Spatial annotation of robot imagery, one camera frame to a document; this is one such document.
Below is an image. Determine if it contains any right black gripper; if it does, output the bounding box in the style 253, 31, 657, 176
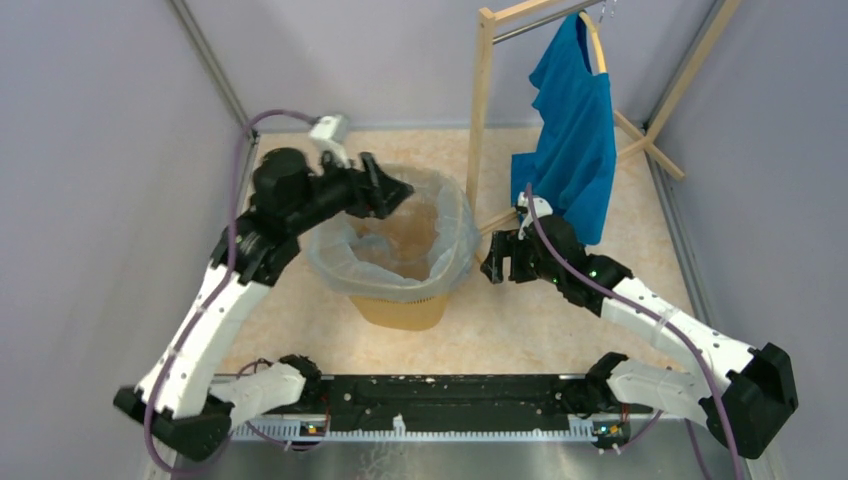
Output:
481, 229, 562, 285

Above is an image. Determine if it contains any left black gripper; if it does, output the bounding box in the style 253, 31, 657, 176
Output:
287, 145, 414, 234

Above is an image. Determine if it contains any blue plastic trash bag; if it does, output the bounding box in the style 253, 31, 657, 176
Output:
306, 164, 481, 303

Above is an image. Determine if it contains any yellow mesh trash bin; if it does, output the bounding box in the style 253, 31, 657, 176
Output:
347, 198, 453, 333

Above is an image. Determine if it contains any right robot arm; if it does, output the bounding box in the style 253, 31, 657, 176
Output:
480, 215, 798, 459

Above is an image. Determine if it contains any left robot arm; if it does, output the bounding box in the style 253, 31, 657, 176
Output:
113, 147, 414, 462

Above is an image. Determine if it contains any blue t-shirt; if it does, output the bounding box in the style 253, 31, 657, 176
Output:
510, 14, 617, 245

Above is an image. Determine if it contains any wooden clothes rack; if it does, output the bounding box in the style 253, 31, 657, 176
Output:
465, 0, 742, 212

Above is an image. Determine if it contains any yellow clothes hanger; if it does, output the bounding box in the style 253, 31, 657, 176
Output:
578, 10, 607, 74

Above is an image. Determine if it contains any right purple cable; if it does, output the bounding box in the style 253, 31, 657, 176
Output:
523, 182, 747, 480

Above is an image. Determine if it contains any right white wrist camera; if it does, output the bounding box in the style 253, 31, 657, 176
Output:
515, 192, 554, 240

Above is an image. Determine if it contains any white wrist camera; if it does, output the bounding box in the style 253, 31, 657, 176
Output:
308, 114, 351, 168
515, 192, 554, 240

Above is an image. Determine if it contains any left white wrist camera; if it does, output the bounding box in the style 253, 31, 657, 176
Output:
308, 114, 351, 168

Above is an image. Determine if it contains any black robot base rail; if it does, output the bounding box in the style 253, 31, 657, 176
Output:
279, 374, 626, 433

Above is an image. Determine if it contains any white cable duct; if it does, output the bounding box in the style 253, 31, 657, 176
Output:
231, 415, 630, 446

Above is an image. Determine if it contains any metal corner post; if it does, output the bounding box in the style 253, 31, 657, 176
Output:
165, 0, 250, 127

